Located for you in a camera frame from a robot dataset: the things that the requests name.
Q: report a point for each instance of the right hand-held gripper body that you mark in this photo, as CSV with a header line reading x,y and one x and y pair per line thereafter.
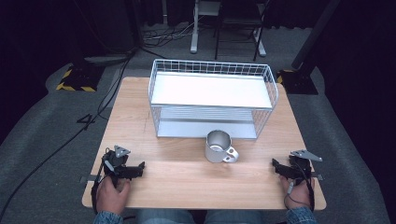
x,y
300,168

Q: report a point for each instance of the person's legs in jeans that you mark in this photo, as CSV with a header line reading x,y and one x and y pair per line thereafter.
x,y
199,217

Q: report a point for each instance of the stand base with striped tape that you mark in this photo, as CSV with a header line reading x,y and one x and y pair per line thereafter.
x,y
77,79
297,82

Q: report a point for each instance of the grey tape tab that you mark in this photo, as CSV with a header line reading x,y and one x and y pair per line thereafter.
x,y
318,177
88,178

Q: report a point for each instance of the black slanted stand pole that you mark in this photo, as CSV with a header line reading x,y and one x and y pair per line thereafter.
x,y
314,34

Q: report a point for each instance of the person's right hand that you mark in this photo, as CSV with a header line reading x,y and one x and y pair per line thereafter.
x,y
298,194

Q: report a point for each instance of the person's left hand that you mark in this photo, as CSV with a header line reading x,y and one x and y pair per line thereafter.
x,y
110,196

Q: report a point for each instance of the black metal chair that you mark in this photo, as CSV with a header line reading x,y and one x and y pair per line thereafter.
x,y
239,21

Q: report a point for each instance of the white desk frame leg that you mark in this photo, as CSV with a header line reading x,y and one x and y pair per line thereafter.
x,y
196,28

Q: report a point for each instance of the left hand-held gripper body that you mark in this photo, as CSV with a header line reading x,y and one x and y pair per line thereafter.
x,y
116,161

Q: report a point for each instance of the silver metal cup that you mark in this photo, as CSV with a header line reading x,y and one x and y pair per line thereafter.
x,y
215,152

